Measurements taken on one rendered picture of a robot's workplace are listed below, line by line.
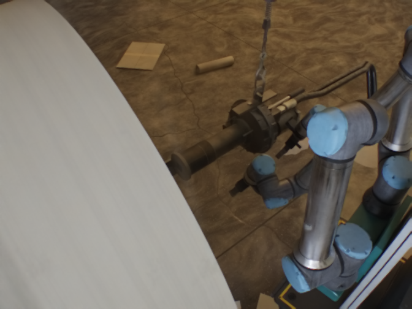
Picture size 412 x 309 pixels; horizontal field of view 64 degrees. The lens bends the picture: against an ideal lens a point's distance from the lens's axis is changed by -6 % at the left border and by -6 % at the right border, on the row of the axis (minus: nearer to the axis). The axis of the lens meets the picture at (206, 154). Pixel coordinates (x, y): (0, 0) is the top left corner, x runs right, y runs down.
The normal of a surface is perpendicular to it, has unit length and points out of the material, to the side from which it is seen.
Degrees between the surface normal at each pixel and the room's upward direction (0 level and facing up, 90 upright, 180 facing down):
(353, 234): 5
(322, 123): 83
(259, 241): 0
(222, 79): 0
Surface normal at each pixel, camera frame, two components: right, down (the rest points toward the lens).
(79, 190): 0.34, -0.27
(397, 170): -0.03, -0.63
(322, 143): -0.92, 0.18
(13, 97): 0.20, -0.47
